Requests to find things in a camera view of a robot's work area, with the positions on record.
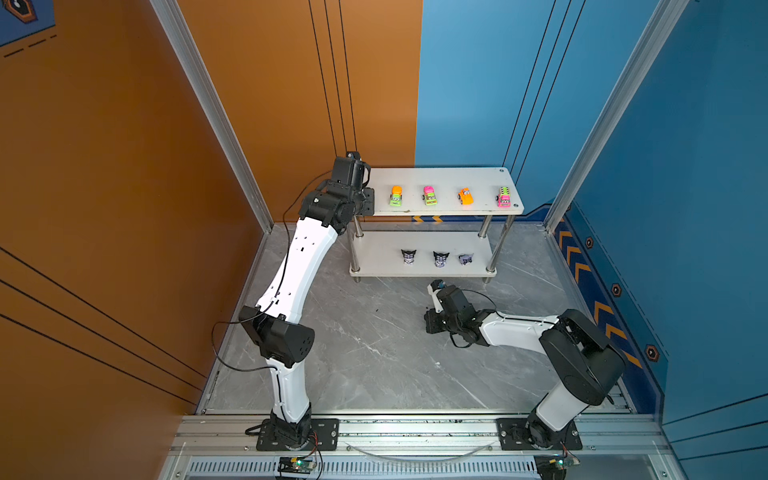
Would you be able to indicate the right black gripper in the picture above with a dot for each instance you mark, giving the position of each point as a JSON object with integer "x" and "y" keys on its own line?
{"x": 429, "y": 320}

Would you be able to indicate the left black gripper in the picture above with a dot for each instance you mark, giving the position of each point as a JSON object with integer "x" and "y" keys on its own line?
{"x": 366, "y": 196}

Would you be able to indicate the black purple bat toy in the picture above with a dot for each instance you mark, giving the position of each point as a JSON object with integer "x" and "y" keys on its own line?
{"x": 440, "y": 258}

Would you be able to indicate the purple toy car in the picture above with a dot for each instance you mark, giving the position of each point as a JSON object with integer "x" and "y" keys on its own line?
{"x": 465, "y": 259}

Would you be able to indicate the orange green toy car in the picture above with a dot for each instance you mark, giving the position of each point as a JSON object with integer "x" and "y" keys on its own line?
{"x": 396, "y": 196}

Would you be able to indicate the pink green toy truck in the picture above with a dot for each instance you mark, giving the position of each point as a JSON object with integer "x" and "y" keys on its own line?
{"x": 429, "y": 196}

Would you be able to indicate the orange round toy car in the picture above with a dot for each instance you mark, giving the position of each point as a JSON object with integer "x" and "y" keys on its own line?
{"x": 465, "y": 197}

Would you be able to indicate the green pink toy car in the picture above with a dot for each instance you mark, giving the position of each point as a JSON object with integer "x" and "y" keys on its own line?
{"x": 503, "y": 198}

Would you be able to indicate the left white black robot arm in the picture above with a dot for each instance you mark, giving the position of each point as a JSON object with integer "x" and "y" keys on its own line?
{"x": 274, "y": 323}

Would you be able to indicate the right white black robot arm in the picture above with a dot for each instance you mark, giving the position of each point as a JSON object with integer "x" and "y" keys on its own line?
{"x": 587, "y": 363}

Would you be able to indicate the white two-tier shelf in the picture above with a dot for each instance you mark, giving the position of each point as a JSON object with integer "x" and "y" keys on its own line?
{"x": 479, "y": 229}

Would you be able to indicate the right circuit board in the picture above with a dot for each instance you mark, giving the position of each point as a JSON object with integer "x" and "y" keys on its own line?
{"x": 555, "y": 467}

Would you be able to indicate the circuit board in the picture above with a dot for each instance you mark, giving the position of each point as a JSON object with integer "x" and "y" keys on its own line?
{"x": 296, "y": 466}
{"x": 555, "y": 467}

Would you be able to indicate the left circuit board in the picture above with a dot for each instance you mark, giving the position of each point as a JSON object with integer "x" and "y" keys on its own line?
{"x": 296, "y": 466}

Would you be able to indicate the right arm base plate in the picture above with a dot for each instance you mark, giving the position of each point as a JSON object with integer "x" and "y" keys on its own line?
{"x": 519, "y": 434}

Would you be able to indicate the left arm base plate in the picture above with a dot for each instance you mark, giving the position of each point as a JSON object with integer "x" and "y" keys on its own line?
{"x": 278, "y": 435}

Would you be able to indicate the left aluminium corner post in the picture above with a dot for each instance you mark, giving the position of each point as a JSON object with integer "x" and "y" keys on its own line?
{"x": 178, "y": 33}

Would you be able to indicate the aluminium corner post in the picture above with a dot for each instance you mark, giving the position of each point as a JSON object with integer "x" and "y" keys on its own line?
{"x": 650, "y": 43}
{"x": 178, "y": 33}

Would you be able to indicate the aluminium front rail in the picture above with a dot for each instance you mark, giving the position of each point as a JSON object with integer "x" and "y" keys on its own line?
{"x": 453, "y": 445}

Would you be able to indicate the right aluminium corner post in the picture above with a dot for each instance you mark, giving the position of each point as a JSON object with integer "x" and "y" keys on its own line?
{"x": 650, "y": 43}

